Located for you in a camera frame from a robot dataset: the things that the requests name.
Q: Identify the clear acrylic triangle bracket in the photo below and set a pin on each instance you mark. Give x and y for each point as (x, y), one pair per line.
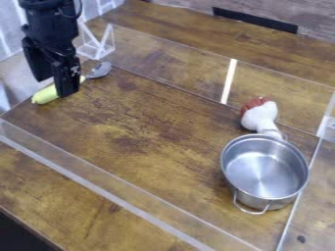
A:
(90, 46)

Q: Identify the stainless steel pot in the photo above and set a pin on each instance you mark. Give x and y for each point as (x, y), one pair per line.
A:
(266, 172)

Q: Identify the clear acrylic front barrier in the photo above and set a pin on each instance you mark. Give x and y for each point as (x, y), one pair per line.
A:
(191, 229)

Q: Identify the red white toy mushroom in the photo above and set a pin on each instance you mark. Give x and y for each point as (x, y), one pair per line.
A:
(258, 116)

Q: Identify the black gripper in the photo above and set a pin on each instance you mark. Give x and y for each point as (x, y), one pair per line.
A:
(51, 29)

